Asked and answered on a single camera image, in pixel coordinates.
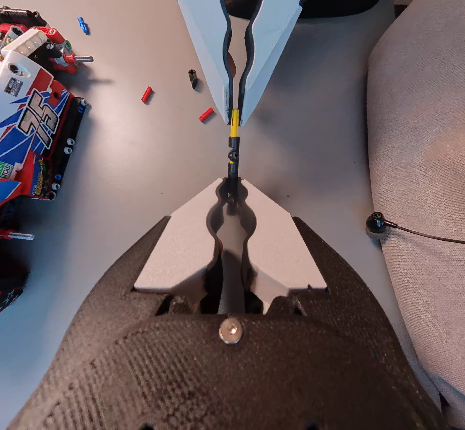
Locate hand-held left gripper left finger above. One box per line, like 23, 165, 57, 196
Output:
134, 177, 227, 304

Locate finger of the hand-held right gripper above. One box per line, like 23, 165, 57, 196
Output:
176, 0, 234, 125
238, 0, 309, 126

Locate black lego cylinder piece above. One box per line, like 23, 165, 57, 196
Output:
226, 136, 243, 216

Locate red white blue lego car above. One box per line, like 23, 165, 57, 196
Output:
0, 5, 94, 314

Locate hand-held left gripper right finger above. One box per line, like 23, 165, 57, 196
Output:
238, 178, 328, 313

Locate thin black earbud cable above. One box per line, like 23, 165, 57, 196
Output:
383, 219, 465, 245

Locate black earbud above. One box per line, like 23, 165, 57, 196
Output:
365, 212, 386, 239

